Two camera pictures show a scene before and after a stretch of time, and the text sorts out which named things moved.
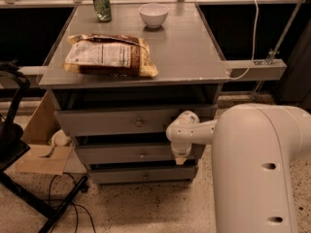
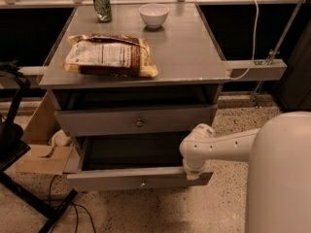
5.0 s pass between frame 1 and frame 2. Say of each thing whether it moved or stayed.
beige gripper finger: moved
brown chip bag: stayed
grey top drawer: stayed
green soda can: stayed
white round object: stayed
